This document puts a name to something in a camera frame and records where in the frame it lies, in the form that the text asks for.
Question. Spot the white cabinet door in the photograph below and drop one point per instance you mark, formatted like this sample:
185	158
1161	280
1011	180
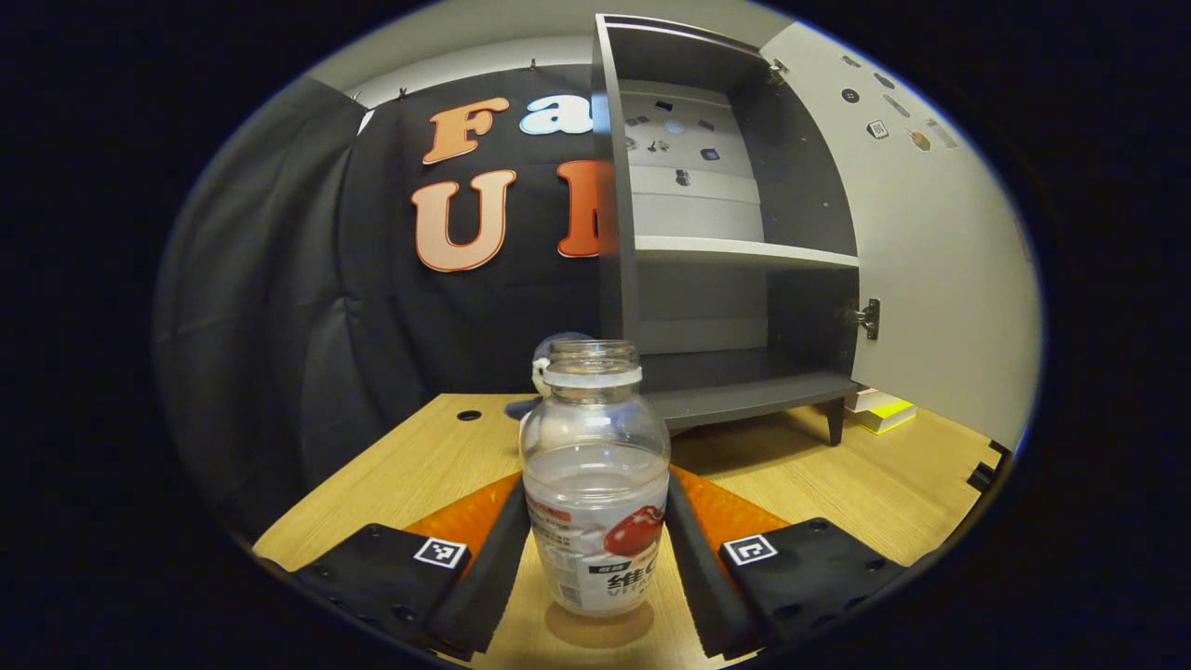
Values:
930	279

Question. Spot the black backdrop cloth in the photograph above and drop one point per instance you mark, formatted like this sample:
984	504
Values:
279	326

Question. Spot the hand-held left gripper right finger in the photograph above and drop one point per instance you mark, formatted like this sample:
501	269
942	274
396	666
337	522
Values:
698	577

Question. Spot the grey cabinet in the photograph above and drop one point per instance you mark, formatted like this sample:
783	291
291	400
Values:
800	186

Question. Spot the clear plastic bottle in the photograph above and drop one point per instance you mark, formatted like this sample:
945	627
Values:
595	484

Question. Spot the brown cover book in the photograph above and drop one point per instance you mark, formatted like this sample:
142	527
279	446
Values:
865	398

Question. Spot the small black object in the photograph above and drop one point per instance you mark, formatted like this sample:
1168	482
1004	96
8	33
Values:
986	470

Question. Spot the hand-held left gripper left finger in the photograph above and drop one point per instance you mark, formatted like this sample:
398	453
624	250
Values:
493	577

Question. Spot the round brown coaster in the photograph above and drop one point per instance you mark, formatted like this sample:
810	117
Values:
600	633

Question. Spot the metal cabinet hinge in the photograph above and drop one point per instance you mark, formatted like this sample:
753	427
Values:
867	318
778	71

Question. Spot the white cabinet shelf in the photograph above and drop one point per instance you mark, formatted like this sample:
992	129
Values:
726	249

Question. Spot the penguin plush toy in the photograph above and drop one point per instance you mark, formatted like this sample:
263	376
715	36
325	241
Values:
539	372

